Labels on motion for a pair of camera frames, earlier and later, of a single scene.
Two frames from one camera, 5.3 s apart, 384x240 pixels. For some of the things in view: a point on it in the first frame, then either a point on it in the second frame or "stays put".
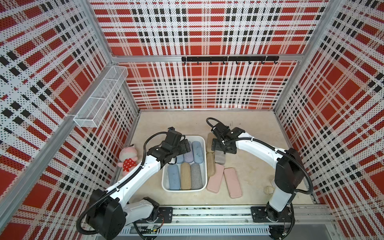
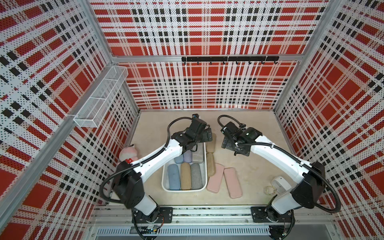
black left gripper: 184,146 -> 207,137
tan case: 185,176 stays put
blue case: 179,158 stays put
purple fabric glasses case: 189,157 stays put
